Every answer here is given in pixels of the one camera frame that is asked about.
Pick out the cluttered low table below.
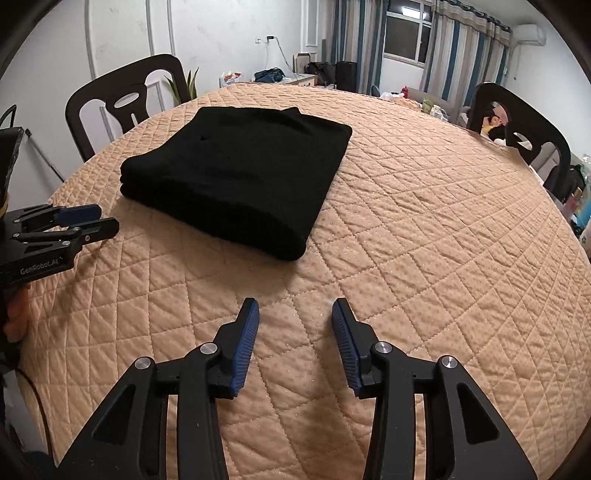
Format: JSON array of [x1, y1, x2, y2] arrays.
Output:
[[379, 87, 462, 117]]

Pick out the dark flat object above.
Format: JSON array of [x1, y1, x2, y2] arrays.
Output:
[[0, 104, 25, 217]]

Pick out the striped curtain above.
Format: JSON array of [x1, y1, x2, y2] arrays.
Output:
[[422, 0, 514, 112], [329, 0, 389, 94]]

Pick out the white cabinet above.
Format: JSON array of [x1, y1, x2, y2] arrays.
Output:
[[277, 73, 317, 89]]

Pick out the green potted plant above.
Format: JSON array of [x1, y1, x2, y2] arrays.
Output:
[[164, 68, 200, 105]]

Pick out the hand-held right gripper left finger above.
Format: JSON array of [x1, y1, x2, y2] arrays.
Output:
[[58, 298, 260, 480]]

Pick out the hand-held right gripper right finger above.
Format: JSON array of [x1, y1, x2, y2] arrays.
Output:
[[331, 298, 539, 480]]

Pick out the black cable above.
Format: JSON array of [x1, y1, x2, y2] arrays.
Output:
[[0, 359, 52, 457]]

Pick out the black suitcase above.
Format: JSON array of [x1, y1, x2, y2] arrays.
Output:
[[335, 60, 359, 91]]

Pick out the black pants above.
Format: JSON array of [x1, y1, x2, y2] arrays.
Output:
[[119, 106, 354, 263]]

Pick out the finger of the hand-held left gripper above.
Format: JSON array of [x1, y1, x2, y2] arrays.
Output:
[[14, 218, 120, 256], [11, 204, 103, 230]]

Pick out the window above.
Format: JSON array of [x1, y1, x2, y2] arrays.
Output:
[[383, 0, 435, 64]]

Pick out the peach quilted blanket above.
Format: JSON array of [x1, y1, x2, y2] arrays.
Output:
[[18, 82, 591, 480]]

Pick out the black plastic chair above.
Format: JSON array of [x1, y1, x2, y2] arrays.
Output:
[[466, 82, 573, 202], [65, 54, 193, 163]]

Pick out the black bag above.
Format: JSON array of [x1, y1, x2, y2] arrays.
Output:
[[307, 62, 336, 86]]

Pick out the person's left hand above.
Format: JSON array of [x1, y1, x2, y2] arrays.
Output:
[[0, 281, 31, 343]]

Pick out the white air conditioner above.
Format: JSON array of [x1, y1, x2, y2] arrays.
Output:
[[512, 25, 546, 47]]

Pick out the grey sofa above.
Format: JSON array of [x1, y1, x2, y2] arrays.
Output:
[[531, 141, 574, 182]]

